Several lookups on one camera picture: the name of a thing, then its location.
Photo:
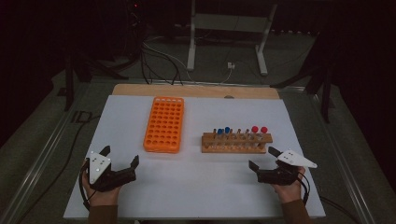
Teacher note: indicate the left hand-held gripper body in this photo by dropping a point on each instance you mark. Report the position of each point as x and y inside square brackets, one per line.
[99, 168]

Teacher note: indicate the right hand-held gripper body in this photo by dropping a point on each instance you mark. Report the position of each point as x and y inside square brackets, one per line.
[281, 177]

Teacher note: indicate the red-capped test tube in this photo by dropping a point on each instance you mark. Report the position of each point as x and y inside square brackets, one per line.
[264, 129]
[255, 129]

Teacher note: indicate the wooden test tube rack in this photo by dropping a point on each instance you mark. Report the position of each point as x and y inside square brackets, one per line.
[233, 148]

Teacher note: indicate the clear test tube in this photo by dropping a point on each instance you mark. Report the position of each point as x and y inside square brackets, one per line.
[237, 139]
[246, 139]

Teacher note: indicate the orange test tube rack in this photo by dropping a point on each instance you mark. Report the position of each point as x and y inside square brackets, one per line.
[164, 124]

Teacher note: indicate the person's right hand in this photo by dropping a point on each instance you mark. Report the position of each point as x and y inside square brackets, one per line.
[291, 193]

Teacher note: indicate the person's left hand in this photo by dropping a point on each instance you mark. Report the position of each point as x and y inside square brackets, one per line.
[102, 199]

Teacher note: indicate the white board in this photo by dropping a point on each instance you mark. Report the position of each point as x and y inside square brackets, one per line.
[193, 186]

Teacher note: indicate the black tripod stand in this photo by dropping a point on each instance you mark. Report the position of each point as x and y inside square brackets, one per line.
[69, 84]
[326, 93]

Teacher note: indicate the white plug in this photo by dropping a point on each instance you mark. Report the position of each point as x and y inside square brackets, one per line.
[230, 65]

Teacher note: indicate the dark equipment with red light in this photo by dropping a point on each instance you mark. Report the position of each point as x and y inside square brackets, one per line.
[135, 18]

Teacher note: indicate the grey metal stand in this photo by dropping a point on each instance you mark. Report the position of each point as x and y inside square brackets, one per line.
[230, 23]

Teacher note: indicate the metal floor rail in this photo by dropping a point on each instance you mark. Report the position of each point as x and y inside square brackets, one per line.
[46, 149]
[342, 161]

